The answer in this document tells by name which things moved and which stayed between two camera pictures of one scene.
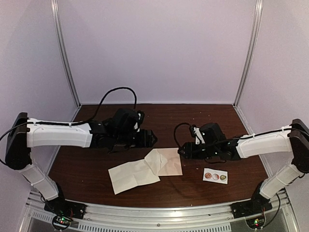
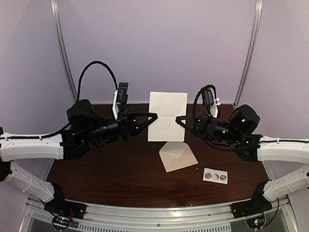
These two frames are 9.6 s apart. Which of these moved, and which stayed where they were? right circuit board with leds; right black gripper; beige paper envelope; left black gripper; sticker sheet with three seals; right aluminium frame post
Moved: left black gripper; beige paper envelope; right black gripper
Stayed: right aluminium frame post; sticker sheet with three seals; right circuit board with leds
